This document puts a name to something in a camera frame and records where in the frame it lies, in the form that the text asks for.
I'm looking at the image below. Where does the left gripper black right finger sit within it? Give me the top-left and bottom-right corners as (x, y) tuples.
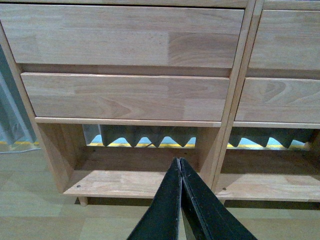
(180, 158), (256, 240)

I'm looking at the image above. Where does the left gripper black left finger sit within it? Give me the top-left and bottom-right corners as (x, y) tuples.
(128, 157), (182, 240)

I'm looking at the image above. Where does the right wooden shelf cabinet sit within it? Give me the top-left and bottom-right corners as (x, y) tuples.
(201, 0), (320, 202)

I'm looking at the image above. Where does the wooden shelf cabinet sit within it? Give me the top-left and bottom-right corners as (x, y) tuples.
(201, 0), (320, 202)
(0, 0), (248, 206)

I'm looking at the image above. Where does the left wooden shelf cabinet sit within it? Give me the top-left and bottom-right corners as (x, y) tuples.
(0, 0), (248, 206)

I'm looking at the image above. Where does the right cabinet lower drawer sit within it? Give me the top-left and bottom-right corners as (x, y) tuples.
(235, 77), (320, 124)

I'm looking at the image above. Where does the cabinet drawer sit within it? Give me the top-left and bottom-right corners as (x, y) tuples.
(0, 4), (244, 68)
(249, 9), (320, 71)
(21, 72), (230, 121)
(235, 77), (320, 124)

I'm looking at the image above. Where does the left cabinet lower drawer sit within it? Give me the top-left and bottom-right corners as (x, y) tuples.
(21, 72), (230, 121)

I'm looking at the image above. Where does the right cabinet upper drawer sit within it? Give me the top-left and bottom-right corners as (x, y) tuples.
(249, 9), (320, 71)

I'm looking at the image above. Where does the left cabinet upper drawer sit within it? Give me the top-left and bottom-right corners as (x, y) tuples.
(0, 4), (244, 68)

